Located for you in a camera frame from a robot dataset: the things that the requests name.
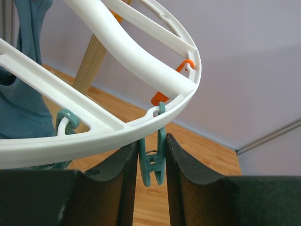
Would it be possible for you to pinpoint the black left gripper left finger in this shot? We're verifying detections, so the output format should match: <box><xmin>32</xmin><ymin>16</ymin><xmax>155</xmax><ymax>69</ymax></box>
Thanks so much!
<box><xmin>0</xmin><ymin>143</ymin><xmax>138</xmax><ymax>226</ymax></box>

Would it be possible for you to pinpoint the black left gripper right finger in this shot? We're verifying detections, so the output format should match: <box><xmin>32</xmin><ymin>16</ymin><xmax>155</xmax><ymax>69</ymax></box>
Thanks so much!
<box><xmin>166</xmin><ymin>134</ymin><xmax>301</xmax><ymax>226</ymax></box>

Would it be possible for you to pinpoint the teal clothes peg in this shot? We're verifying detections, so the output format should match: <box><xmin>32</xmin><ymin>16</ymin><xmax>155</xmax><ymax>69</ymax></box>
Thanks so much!
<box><xmin>137</xmin><ymin>101</ymin><xmax>168</xmax><ymax>188</ymax></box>

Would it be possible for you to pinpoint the white round clip hanger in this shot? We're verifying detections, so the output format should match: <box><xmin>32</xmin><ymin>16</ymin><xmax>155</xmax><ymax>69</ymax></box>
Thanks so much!
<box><xmin>0</xmin><ymin>0</ymin><xmax>203</xmax><ymax>170</ymax></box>

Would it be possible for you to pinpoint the teal peg beside sock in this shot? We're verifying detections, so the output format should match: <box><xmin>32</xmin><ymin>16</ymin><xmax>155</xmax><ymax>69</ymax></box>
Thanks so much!
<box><xmin>28</xmin><ymin>109</ymin><xmax>80</xmax><ymax>170</ymax></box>

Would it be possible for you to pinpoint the orange clothes peg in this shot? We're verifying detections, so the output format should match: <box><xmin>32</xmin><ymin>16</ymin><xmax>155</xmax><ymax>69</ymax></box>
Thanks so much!
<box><xmin>150</xmin><ymin>59</ymin><xmax>196</xmax><ymax>107</ymax></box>

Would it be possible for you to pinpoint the blue hanging sock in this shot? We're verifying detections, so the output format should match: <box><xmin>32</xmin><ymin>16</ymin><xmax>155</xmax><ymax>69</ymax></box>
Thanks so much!
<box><xmin>0</xmin><ymin>0</ymin><xmax>56</xmax><ymax>139</ymax></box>

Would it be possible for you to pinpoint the aluminium corner frame post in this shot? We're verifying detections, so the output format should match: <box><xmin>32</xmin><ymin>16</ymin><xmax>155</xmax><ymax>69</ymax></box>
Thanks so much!
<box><xmin>236</xmin><ymin>118</ymin><xmax>301</xmax><ymax>155</ymax></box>

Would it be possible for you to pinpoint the wooden drying rack frame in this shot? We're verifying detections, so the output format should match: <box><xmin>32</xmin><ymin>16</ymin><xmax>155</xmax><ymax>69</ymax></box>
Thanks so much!
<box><xmin>72</xmin><ymin>34</ymin><xmax>107</xmax><ymax>95</ymax></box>

